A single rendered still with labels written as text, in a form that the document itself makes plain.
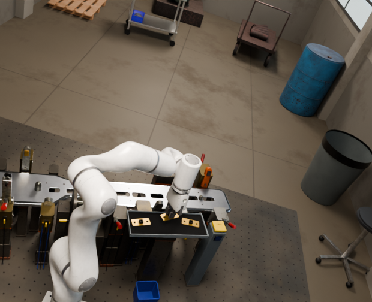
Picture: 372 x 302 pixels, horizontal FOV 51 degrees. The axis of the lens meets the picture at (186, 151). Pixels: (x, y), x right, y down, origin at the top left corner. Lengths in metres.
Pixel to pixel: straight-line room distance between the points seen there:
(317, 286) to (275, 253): 1.11
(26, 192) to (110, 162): 0.84
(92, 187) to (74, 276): 0.38
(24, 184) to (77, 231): 0.75
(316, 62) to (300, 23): 3.42
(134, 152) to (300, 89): 4.78
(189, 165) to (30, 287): 1.00
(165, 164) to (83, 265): 0.46
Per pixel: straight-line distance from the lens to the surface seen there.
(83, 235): 1.43
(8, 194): 1.89
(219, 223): 1.94
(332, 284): 3.81
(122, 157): 1.29
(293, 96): 5.99
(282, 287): 2.50
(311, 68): 5.81
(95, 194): 1.26
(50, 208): 1.90
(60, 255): 1.59
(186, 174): 1.58
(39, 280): 2.12
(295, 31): 9.17
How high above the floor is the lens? 2.48
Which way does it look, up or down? 35 degrees down
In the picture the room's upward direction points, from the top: 21 degrees clockwise
